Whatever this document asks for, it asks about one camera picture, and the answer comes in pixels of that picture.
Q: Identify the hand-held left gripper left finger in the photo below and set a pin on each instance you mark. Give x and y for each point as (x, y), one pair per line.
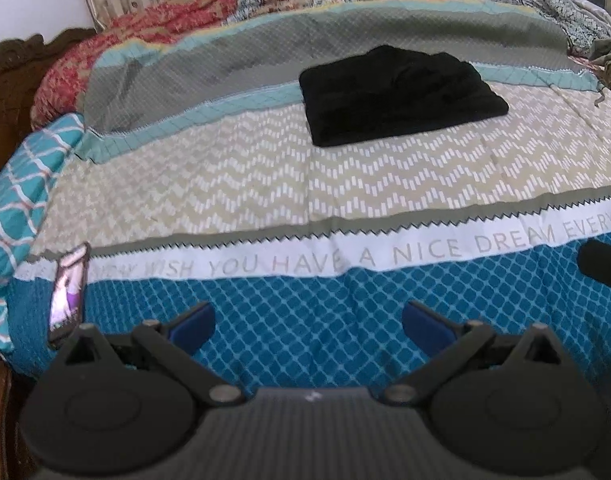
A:
(193, 323)

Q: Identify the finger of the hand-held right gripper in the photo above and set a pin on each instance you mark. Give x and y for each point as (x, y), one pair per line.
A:
(605, 265)

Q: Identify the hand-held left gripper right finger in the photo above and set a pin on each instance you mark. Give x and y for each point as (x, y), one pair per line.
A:
(426, 326)

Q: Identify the black pants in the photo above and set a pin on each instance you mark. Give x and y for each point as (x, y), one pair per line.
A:
(395, 95)

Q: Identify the smartphone with lit screen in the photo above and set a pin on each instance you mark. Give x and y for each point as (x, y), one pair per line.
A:
(67, 295)

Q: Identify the patterned teal grey bedspread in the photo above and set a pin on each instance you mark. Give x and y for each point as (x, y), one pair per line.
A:
(295, 185)

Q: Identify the olive green cloth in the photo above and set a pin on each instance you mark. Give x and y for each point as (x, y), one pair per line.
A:
(610, 67)

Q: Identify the teal lattice pillow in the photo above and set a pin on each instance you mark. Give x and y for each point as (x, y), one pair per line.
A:
(20, 195)

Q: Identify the red patchwork quilt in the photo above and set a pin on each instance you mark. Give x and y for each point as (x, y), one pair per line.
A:
(150, 35)

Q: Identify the carved wooden headboard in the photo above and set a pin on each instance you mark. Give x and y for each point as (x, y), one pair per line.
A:
(15, 90)

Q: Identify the wooden bed frame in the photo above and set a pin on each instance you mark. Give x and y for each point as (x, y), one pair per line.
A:
(2, 410)

